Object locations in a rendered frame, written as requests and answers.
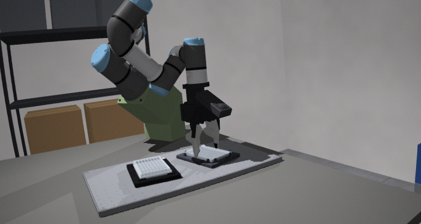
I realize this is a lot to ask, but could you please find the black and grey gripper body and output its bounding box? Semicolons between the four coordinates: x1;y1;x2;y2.
180;82;215;124

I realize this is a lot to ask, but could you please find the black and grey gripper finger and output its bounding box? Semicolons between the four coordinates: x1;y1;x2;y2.
185;113;202;158
203;115;220;148

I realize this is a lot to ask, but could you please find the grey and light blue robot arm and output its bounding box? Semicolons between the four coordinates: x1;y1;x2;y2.
91;0;232;118

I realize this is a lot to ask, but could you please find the black rectangular frame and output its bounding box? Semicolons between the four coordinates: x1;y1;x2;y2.
127;158;181;188

